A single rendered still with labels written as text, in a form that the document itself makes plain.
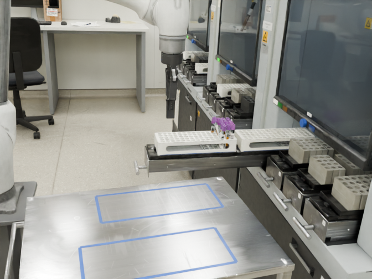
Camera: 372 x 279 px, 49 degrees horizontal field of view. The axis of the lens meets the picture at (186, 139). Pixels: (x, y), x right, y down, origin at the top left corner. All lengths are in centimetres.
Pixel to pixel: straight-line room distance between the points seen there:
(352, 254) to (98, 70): 415
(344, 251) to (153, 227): 53
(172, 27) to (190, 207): 58
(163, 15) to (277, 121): 66
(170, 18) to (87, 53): 365
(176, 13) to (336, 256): 86
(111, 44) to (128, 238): 404
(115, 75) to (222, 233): 409
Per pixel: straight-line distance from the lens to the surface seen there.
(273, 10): 176
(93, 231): 107
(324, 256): 126
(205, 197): 121
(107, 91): 506
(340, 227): 125
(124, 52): 497
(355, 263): 122
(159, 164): 147
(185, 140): 149
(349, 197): 126
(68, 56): 498
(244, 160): 155
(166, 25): 136
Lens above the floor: 143
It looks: 22 degrees down
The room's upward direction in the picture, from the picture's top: 3 degrees clockwise
